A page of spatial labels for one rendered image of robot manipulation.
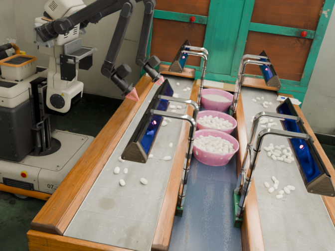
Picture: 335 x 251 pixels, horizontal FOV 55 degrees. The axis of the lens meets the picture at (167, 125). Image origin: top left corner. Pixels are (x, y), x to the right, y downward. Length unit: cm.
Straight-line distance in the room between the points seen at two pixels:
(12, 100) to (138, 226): 128
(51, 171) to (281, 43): 192
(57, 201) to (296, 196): 100
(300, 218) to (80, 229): 86
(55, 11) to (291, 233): 166
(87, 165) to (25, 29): 287
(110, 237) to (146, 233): 12
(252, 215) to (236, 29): 163
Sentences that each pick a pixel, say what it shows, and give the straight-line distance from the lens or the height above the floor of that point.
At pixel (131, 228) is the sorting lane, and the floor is 74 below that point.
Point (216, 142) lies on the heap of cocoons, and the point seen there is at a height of 74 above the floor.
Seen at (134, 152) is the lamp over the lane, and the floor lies 108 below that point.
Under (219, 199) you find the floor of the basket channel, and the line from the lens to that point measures 149.
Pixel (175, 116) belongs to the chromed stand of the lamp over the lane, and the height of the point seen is 111.
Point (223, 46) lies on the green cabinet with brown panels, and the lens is 262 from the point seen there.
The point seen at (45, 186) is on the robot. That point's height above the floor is 18.
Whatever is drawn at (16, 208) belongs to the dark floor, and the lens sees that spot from 247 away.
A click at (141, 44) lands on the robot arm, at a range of 221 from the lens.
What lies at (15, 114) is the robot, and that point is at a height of 65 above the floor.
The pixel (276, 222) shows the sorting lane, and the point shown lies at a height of 74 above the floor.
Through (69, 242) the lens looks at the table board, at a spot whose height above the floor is 74.
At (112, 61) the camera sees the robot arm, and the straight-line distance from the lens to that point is 183.
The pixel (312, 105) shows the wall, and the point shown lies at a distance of 374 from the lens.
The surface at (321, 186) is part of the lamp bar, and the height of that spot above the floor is 107.
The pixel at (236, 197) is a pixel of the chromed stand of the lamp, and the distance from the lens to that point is 146.
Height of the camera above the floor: 159
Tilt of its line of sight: 27 degrees down
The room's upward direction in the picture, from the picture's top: 7 degrees clockwise
